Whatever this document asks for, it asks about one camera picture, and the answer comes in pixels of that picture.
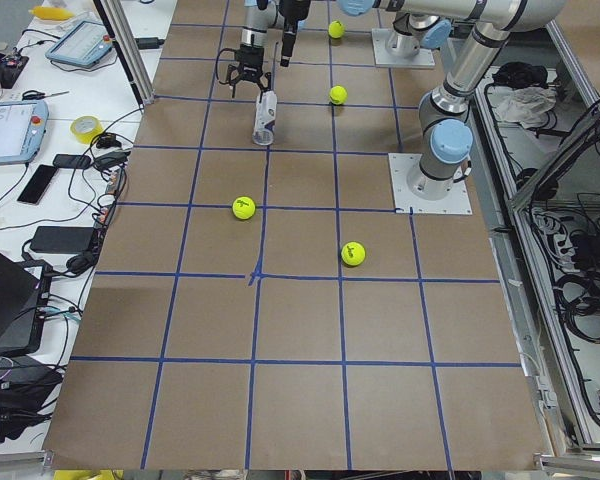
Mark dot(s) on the clear tennis ball can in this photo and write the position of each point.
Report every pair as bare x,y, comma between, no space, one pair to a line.
265,117

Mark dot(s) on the aluminium frame post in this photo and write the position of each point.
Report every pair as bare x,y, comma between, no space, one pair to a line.
115,22

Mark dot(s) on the black laptop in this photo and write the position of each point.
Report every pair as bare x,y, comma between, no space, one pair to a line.
24,288

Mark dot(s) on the Wilson 3 tennis ball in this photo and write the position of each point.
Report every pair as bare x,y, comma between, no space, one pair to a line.
243,208

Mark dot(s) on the black smartphone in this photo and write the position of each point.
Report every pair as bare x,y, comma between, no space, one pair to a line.
37,185

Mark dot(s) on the white crumpled cloth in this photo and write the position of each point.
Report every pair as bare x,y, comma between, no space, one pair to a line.
528,107

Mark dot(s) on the black power adapter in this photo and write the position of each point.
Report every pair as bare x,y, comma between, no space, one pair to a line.
62,239

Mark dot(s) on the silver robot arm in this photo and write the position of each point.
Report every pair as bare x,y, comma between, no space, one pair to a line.
448,140
260,17

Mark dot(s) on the tennis ball near base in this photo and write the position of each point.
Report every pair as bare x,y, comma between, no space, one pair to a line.
336,29

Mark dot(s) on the lower teach pendant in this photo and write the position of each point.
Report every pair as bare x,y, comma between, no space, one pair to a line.
22,127

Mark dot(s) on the teach pendant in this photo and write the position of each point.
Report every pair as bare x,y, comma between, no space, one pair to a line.
22,127
84,46

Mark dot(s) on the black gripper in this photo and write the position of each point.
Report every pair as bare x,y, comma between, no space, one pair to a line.
294,10
249,60

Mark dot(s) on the upper teach pendant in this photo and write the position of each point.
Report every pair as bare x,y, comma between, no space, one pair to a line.
84,46

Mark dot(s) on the tennis ball under gripper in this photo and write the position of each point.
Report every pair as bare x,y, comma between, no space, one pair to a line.
353,253

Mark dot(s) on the Head tennis ball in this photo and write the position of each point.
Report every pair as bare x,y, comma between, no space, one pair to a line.
338,95

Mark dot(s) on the yellow tape roll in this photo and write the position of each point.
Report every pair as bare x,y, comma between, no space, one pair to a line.
86,128

